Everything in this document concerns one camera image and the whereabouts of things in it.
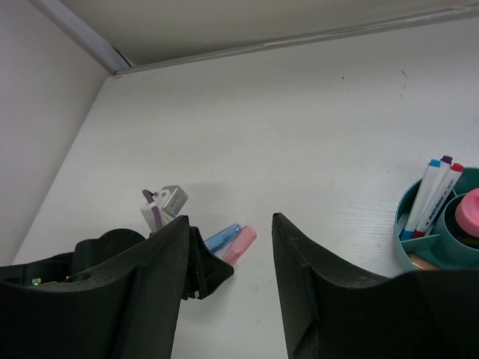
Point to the blue correction tape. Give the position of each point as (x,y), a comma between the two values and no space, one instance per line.
(222,238)

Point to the teal round organizer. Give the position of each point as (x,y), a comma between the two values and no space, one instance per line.
(439,246)

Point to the orange correction tape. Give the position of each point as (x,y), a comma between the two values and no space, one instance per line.
(420,263)

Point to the blue cap pen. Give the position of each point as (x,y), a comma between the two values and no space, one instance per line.
(420,201)

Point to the red cap pen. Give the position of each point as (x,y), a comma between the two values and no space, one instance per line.
(438,199)

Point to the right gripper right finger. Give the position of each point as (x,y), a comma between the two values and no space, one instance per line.
(333,309)

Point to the purple cap pen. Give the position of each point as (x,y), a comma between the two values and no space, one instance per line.
(445,163)

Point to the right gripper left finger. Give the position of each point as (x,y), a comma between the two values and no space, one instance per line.
(124,307)

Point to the pink correction tape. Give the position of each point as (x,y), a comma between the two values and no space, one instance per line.
(239,245)

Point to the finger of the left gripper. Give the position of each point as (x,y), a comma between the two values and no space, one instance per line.
(205,272)

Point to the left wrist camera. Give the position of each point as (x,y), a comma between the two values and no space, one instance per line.
(163,206)

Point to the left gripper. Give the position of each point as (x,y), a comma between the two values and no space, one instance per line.
(87,253)

